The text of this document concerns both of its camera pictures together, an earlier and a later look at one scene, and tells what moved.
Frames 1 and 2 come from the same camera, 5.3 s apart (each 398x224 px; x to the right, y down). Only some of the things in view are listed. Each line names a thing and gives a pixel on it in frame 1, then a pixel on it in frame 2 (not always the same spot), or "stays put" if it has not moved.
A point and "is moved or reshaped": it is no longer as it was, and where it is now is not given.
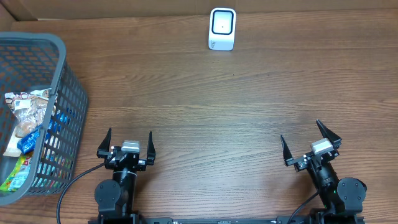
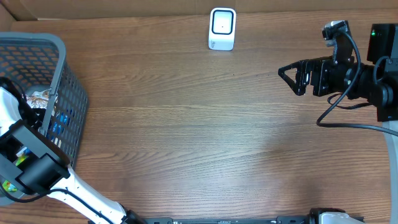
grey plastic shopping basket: [30, 61] stays put
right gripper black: [299, 162] → [302, 67]
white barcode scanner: [222, 28] stays put
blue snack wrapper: [30, 142] is moved or reshaped
